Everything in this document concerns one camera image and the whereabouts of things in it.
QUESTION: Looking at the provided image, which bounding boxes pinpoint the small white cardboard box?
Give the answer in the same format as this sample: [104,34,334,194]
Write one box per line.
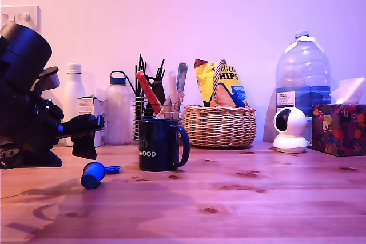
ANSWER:
[76,94,108,148]

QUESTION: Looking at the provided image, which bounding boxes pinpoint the frosted bottle with blue lid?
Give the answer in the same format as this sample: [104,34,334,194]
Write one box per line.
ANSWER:
[105,70,134,146]

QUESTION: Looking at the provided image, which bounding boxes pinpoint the white metal bottle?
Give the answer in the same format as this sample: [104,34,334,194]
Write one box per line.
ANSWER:
[60,63,88,147]

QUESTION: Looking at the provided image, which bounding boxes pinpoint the black straw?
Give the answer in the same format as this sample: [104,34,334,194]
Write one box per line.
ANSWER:
[141,62,148,96]
[125,77,138,95]
[136,53,144,96]
[156,58,166,82]

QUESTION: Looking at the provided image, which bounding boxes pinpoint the red sachet stick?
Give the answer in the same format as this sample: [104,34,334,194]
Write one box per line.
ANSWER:
[134,71,162,115]

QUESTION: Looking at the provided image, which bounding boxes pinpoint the dark blue printed mug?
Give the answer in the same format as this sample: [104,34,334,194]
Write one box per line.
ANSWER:
[138,118,191,172]

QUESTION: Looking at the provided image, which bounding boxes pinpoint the brown sachet stick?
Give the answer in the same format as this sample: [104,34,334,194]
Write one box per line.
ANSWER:
[151,79,166,108]

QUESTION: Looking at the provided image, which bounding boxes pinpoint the white sachet stick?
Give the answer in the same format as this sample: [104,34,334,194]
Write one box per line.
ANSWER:
[168,70,180,113]

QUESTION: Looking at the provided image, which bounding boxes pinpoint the blue sachet stick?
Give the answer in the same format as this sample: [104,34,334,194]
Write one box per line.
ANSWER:
[176,61,189,97]

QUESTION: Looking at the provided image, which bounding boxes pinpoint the yellow tortilla chips bag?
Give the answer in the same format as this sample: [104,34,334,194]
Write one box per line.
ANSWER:
[194,59,249,108]

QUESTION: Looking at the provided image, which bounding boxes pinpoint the large clear water bottle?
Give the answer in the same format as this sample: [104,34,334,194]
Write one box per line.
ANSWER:
[274,30,332,142]

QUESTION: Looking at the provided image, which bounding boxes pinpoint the floral tissue box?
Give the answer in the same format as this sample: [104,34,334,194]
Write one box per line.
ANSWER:
[311,103,366,157]

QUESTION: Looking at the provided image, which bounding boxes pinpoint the white tissue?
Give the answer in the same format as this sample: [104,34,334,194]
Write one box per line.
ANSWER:
[330,77,366,105]

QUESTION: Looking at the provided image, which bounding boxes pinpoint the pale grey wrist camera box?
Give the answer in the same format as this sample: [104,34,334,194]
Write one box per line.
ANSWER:
[30,66,61,94]

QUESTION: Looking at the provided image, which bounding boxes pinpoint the metal wire holder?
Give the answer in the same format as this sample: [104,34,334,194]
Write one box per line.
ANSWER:
[133,95,184,142]

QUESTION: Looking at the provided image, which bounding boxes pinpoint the white light switch plate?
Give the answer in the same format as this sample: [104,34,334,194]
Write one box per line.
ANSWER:
[0,5,41,35]

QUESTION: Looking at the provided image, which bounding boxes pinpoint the wicker basket with handle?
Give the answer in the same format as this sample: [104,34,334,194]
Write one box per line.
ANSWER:
[182,58,257,148]

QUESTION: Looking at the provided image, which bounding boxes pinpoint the small white round camera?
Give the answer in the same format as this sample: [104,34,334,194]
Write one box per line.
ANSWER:
[272,106,311,154]

